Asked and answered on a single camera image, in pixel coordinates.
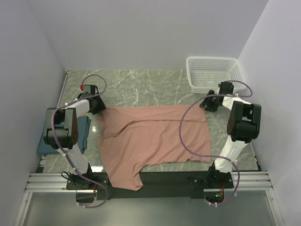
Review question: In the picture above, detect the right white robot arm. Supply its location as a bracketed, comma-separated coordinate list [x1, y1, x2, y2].
[199, 81, 261, 188]

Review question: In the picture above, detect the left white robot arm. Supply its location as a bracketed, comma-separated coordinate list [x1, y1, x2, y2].
[43, 85, 106, 189]

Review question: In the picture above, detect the pink t shirt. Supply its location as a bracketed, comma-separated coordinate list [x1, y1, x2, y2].
[97, 105, 211, 191]

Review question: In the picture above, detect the black base beam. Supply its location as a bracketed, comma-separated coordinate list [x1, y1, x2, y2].
[61, 171, 234, 203]

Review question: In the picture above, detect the folded blue t shirt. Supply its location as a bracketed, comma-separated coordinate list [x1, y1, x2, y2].
[37, 116, 91, 155]

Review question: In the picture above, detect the white plastic basket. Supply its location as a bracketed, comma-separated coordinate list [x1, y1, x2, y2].
[186, 56, 246, 94]

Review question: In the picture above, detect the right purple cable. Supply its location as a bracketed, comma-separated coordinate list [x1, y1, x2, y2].
[179, 80, 253, 208]

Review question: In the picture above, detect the aluminium frame rail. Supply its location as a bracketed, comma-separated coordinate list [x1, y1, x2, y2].
[25, 171, 273, 193]

